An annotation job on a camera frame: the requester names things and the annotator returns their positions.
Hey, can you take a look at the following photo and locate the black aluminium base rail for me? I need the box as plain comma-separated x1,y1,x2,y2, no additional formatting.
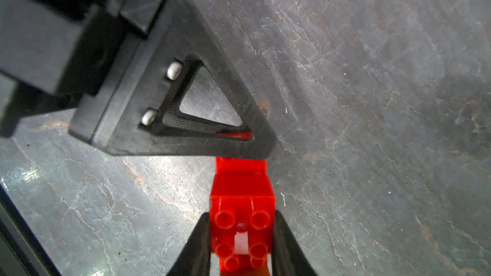
1,189,60,275

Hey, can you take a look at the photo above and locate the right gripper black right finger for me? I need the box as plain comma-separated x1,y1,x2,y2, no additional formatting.
272,210,318,276

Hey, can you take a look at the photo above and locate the small red brick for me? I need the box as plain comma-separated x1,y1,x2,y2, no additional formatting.
209,157,276,275

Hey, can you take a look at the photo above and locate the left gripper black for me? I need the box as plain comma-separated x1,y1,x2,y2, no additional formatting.
1,0,164,137

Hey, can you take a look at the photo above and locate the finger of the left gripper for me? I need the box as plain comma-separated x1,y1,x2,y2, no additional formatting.
69,0,277,160

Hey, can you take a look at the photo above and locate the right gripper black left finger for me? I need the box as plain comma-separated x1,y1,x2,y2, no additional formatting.
166,213,211,276

